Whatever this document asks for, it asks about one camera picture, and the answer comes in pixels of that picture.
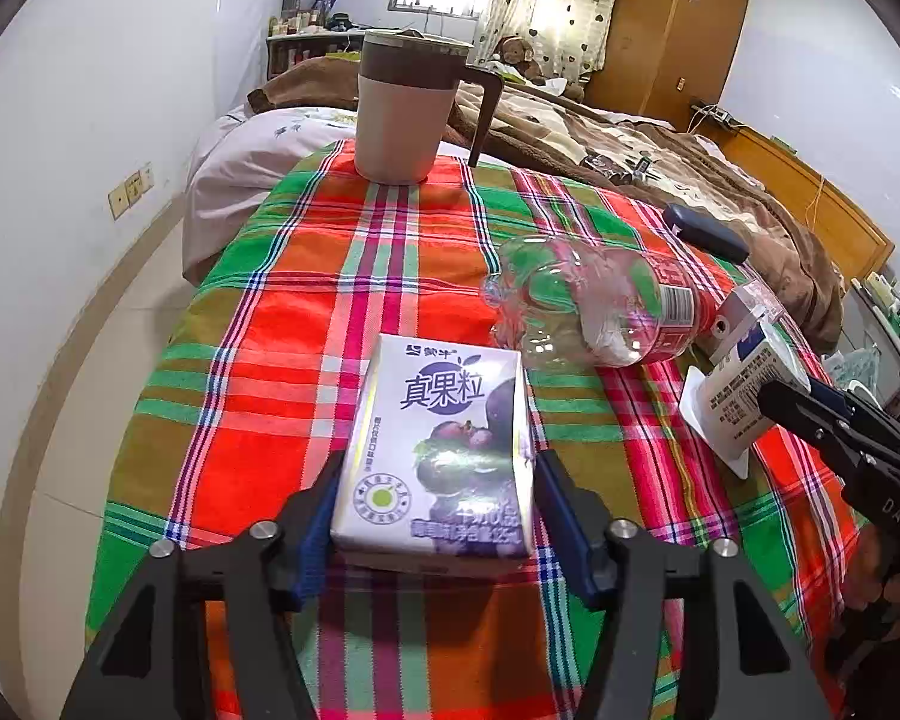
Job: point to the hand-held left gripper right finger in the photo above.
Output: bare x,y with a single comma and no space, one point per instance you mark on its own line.
570,540

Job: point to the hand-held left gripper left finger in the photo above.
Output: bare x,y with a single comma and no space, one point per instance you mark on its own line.
316,540

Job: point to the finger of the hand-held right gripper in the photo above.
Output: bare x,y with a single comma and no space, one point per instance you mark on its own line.
817,427
870,416

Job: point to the white blue milk carton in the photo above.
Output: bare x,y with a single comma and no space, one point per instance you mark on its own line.
742,390

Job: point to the purple milk carton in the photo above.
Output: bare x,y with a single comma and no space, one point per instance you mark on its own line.
435,450

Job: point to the greenish printed plastic bag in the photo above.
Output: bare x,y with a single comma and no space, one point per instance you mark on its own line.
851,369

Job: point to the white bedside cabinet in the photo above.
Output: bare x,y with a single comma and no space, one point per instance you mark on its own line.
889,315

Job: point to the bed with brown blanket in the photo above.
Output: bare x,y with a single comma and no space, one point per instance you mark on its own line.
780,240

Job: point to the plaid table cloth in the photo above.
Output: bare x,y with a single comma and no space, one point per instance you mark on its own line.
270,330

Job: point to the dark blue glasses case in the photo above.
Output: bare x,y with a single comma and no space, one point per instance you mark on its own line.
705,232

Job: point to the wooden bed headboard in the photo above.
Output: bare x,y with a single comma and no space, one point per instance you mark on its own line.
810,195

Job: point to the clear plastic bottle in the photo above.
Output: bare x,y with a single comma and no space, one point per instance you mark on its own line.
592,300

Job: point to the power strip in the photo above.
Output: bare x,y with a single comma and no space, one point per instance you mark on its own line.
712,116

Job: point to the shiny crumpled wrapper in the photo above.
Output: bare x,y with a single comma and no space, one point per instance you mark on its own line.
604,165

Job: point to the white patterned bedsheet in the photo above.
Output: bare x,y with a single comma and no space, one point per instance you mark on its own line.
232,165

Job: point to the wooden wardrobe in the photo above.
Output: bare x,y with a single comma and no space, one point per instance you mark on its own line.
675,30

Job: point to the beige brown lidded mug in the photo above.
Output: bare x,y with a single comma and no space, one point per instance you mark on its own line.
397,120

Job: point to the brown teddy bear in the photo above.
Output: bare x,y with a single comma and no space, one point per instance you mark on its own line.
516,52

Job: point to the cluttered desk shelf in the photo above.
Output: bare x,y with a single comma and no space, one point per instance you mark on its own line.
307,52

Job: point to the patterned curtain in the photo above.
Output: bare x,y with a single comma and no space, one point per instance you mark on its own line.
562,0

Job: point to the wall socket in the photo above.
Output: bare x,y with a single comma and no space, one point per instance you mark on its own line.
131,191

